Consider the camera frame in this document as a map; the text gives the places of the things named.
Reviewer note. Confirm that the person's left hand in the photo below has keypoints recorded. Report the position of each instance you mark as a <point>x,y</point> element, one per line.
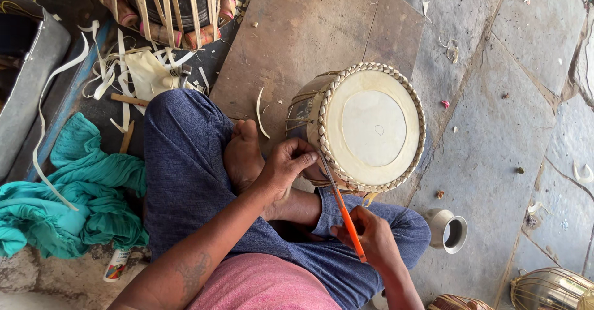
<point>278,170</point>

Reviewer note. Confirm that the person's right hand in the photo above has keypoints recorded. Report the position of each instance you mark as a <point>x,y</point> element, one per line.
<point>373,240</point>

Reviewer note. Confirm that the drum with braided rim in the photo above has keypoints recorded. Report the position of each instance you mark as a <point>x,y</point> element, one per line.
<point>371,129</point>

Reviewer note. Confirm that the person's bare foot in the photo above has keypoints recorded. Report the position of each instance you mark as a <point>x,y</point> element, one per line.
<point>242,157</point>

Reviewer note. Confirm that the curved pale leather strip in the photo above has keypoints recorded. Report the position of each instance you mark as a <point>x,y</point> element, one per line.
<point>260,115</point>

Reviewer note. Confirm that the small steel pot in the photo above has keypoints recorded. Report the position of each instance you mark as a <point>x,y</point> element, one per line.
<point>443,230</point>

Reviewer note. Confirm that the person's blue trousers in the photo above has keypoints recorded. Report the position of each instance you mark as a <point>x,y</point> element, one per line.
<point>185,170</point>

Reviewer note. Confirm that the person's pink shirt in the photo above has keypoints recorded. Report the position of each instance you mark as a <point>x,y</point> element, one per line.
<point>264,284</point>

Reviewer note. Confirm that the brown wooden board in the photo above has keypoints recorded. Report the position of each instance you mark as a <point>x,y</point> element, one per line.
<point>306,41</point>

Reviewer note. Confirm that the small metal hammer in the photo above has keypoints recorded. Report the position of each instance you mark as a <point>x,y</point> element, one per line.
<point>184,75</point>

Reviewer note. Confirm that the pink scrap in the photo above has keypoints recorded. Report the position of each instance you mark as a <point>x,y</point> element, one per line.
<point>445,104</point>

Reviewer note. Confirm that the short wooden stick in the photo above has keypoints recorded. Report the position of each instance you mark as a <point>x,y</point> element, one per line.
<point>130,100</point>
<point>126,137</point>

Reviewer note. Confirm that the heap of pale leather strips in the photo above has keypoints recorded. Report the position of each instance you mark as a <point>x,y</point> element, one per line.
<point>139,71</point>

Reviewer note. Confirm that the brass drum shell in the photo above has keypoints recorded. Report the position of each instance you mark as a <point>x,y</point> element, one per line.
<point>552,291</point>

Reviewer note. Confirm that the white glue bottle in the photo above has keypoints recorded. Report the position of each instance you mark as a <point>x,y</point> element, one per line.
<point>116,266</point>

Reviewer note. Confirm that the drum with wooden pegs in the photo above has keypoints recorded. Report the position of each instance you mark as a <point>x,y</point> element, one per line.
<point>171,8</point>

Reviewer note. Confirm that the teal cloth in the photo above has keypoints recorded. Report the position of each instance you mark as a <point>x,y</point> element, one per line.
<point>79,198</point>

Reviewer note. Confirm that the tangled pale leather scrap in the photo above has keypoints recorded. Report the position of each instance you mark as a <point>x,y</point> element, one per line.
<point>451,51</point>

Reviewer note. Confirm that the curled white leather scrap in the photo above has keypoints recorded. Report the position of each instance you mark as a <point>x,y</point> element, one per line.
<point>583,176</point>

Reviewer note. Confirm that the grey metal trunk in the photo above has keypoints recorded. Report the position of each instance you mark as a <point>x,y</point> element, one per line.
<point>32,92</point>

